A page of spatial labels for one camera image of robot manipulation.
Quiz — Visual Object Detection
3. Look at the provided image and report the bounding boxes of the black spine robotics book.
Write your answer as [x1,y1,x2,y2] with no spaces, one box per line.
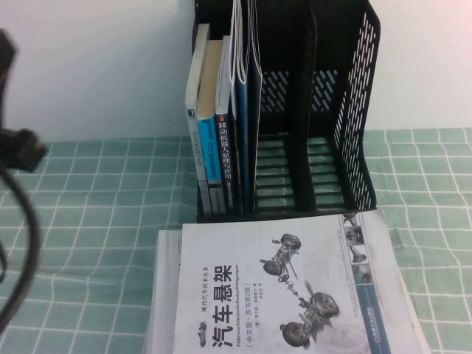
[215,35,237,214]

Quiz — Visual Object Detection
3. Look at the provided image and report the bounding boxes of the white car suspension book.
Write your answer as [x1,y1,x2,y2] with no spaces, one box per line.
[173,212,392,354]

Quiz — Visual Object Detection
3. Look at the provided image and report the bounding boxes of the white spine book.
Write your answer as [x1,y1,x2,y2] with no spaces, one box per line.
[185,23,213,217]

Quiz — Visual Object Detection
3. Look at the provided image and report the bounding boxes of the white book under stack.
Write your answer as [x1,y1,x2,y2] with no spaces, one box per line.
[143,209,432,354]

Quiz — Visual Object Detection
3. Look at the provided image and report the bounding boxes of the black plastic book holder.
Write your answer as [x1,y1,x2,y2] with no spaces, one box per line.
[190,0,381,224]

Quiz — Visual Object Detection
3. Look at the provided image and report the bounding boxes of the thin dark blue booklet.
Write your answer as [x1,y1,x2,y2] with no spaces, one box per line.
[237,0,254,213]

